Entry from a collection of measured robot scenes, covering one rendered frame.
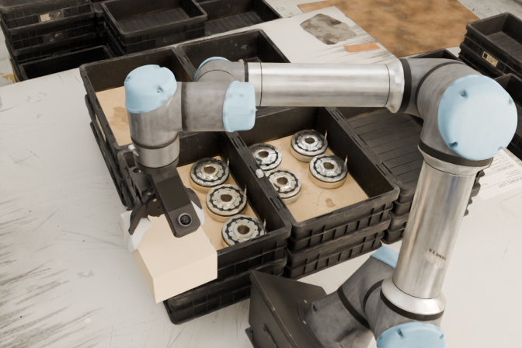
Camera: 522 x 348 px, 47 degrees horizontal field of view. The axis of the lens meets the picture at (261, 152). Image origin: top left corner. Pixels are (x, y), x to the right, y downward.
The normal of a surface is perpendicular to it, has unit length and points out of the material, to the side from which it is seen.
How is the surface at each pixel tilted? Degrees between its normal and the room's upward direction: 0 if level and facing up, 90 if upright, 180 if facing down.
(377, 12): 2
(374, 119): 0
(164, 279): 90
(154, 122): 89
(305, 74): 25
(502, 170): 0
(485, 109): 62
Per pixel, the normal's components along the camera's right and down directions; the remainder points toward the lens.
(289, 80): 0.08, -0.04
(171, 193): 0.27, -0.35
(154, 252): 0.05, -0.73
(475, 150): 0.10, 0.26
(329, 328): -0.22, -0.30
